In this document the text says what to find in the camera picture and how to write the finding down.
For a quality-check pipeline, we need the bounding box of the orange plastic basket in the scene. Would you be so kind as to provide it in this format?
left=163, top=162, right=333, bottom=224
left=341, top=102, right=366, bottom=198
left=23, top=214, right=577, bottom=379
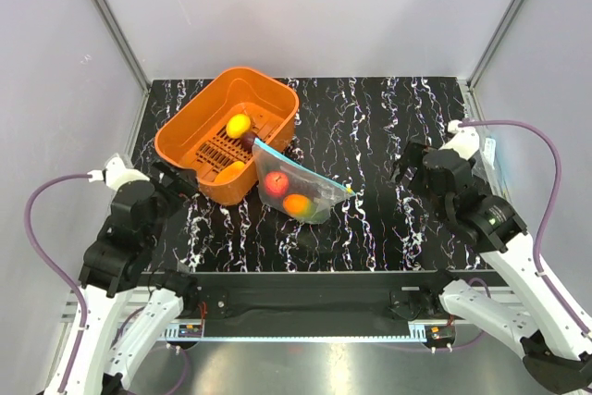
left=154, top=67, right=300, bottom=205

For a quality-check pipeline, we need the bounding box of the red strawberry toy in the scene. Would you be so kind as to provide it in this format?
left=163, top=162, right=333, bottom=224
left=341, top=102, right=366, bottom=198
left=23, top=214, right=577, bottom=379
left=263, top=171, right=290, bottom=198

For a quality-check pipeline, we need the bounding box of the clear zip top bag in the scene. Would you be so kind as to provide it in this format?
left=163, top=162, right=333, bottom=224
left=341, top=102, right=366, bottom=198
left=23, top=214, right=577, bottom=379
left=252, top=139, right=354, bottom=225

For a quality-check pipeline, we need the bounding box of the green orange mango toy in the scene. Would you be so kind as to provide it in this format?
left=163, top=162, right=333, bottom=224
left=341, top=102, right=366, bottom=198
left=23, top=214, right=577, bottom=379
left=282, top=193, right=315, bottom=218

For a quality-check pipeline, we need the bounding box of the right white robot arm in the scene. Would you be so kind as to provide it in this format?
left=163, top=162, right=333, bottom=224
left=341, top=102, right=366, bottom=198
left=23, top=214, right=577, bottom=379
left=391, top=142, right=591, bottom=394

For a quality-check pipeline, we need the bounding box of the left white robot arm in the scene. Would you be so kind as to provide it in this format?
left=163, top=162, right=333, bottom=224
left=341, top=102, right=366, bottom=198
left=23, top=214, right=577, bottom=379
left=44, top=155, right=202, bottom=394

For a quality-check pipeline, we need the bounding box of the spare clear plastic bag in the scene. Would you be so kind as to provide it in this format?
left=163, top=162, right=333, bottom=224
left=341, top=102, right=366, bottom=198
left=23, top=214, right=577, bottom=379
left=462, top=116, right=508, bottom=197

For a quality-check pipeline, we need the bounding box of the small orange fruit slice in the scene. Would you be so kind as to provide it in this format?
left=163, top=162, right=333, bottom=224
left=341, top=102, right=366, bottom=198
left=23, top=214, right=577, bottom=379
left=214, top=161, right=246, bottom=183

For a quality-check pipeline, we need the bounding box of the black marble pattern mat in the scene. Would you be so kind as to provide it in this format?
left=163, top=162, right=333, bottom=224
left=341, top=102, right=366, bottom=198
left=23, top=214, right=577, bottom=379
left=151, top=77, right=483, bottom=272

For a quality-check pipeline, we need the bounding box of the dark purple plum toy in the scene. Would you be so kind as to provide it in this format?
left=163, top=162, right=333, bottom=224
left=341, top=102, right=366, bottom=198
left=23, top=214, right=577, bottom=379
left=240, top=131, right=258, bottom=152

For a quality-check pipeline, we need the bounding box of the yellow orange fruit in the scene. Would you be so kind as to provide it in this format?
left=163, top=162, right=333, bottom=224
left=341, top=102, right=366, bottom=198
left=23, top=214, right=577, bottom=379
left=226, top=113, right=252, bottom=139

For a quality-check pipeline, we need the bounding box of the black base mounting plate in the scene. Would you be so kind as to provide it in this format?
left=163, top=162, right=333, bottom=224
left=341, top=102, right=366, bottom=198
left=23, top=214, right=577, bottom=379
left=145, top=272, right=473, bottom=339

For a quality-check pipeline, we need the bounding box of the aluminium frame rail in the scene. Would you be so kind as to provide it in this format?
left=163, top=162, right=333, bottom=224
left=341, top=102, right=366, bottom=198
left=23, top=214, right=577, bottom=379
left=160, top=295, right=427, bottom=343

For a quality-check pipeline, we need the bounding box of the right aluminium corner post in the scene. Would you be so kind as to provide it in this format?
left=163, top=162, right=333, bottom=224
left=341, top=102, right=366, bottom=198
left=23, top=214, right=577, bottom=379
left=466, top=0, right=526, bottom=90

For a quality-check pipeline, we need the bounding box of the aluminium corner post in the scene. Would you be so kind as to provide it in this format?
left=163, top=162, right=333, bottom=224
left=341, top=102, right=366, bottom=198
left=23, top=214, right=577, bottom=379
left=466, top=0, right=526, bottom=90
left=92, top=0, right=151, bottom=93

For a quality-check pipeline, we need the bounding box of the left aluminium corner post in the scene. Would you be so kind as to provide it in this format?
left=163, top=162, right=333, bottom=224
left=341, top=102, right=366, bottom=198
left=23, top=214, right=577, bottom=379
left=92, top=0, right=151, bottom=93

